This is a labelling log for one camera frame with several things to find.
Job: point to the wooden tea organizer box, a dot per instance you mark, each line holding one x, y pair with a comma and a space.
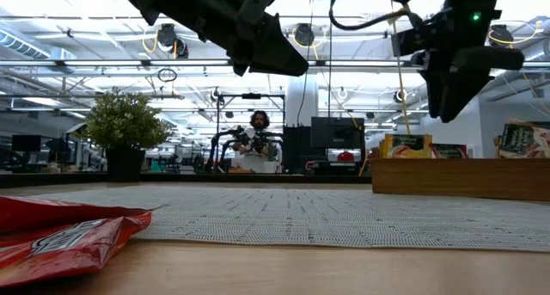
451, 181

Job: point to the background black rig frame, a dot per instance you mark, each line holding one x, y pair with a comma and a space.
251, 96

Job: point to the person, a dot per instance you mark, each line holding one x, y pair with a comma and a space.
259, 118

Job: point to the beige vanilla cinnamon tea packet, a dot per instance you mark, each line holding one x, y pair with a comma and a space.
524, 142

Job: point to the black computer monitor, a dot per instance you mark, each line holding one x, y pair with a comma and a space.
337, 133

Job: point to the red round object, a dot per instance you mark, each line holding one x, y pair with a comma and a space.
346, 156

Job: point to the background black robot arm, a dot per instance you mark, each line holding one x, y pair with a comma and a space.
223, 142
262, 142

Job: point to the small black monitor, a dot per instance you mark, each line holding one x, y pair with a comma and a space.
26, 143

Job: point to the yellow tea packet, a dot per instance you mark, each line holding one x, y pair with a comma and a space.
406, 149

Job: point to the green plant in black pot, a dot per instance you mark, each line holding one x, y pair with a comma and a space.
124, 123

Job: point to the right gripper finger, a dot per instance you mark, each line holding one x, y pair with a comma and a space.
434, 93
457, 93

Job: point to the black aluminium table frame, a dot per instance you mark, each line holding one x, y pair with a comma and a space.
64, 177

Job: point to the grey woven placemat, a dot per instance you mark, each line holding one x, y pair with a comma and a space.
322, 217

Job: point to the white square column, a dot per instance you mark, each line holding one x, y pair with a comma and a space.
312, 106

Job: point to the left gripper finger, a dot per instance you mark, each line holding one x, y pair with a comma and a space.
241, 66
275, 54

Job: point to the black tall box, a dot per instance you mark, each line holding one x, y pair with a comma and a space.
296, 149

